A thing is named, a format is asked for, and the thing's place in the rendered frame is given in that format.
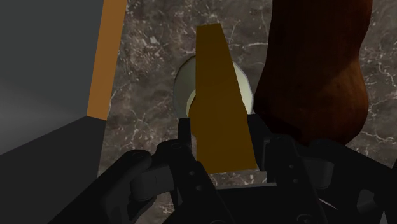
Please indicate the orange wooden counter cabinet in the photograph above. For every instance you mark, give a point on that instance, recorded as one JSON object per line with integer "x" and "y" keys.
{"x": 105, "y": 62}

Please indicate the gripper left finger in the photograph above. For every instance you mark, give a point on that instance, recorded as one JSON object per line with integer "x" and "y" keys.
{"x": 173, "y": 186}

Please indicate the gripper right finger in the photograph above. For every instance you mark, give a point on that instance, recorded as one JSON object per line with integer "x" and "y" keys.
{"x": 297, "y": 173}

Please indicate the white round bowl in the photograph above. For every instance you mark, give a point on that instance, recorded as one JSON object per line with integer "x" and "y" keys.
{"x": 183, "y": 88}

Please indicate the reddish brown vase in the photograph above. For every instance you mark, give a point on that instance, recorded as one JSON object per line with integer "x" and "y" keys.
{"x": 313, "y": 71}

